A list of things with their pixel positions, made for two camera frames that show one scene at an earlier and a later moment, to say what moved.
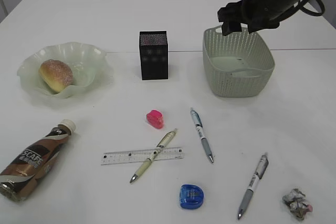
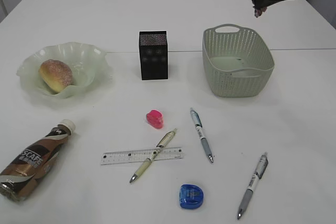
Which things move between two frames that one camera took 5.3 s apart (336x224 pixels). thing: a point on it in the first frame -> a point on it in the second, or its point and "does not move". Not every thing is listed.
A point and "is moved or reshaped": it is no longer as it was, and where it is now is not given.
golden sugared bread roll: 55,74 does not move
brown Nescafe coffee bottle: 19,174 does not move
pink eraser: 155,118 does not move
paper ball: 299,206 is moved or reshaped
